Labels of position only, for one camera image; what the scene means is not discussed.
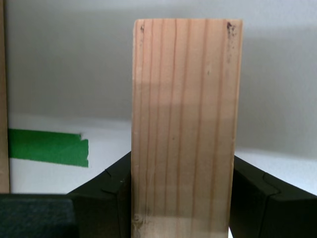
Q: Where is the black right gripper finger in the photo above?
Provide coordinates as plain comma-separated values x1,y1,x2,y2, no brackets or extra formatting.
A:
0,151,132,238
228,155,317,238

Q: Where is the light wooden block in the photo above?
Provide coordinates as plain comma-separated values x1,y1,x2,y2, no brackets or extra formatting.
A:
130,18,244,238

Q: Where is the brown cardboard box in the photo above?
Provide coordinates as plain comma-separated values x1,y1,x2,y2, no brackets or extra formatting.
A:
0,0,10,194

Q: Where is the green tape strip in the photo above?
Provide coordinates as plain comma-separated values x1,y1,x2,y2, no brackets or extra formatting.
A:
8,128,89,168

